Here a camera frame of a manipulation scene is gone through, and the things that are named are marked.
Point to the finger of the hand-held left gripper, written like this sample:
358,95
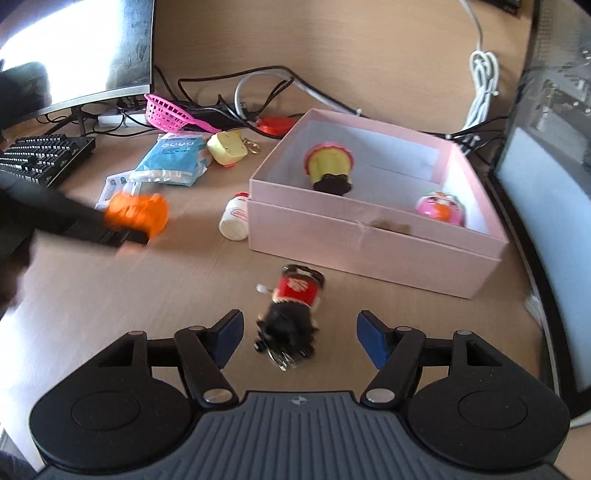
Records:
74,207
124,240

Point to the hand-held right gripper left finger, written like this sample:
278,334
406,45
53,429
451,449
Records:
228,339

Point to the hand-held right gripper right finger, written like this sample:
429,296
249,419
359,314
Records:
373,339

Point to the orange plastic toy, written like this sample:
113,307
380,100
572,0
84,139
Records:
138,214

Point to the black-haired doll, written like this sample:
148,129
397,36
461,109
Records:
295,290

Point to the pink cardboard box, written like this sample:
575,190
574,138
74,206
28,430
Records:
369,249

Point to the pink plastic strainer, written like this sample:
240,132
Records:
161,110

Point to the wooden desktop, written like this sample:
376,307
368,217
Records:
138,286

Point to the white blister pack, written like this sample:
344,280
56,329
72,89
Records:
117,182

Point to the black keyboard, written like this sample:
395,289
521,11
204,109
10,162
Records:
41,154

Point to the white power strip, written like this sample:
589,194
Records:
111,121

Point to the blue wet wipes pack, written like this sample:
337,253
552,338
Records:
171,157

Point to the small white bottle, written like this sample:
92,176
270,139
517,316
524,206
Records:
233,222

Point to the pink round toy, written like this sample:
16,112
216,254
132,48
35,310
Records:
436,210

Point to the black power adapter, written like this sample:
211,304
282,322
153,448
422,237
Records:
207,115

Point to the computer monitor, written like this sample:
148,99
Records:
69,46

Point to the yellow and pink cupcake toy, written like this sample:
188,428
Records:
328,164

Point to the computer case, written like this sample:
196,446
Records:
545,184

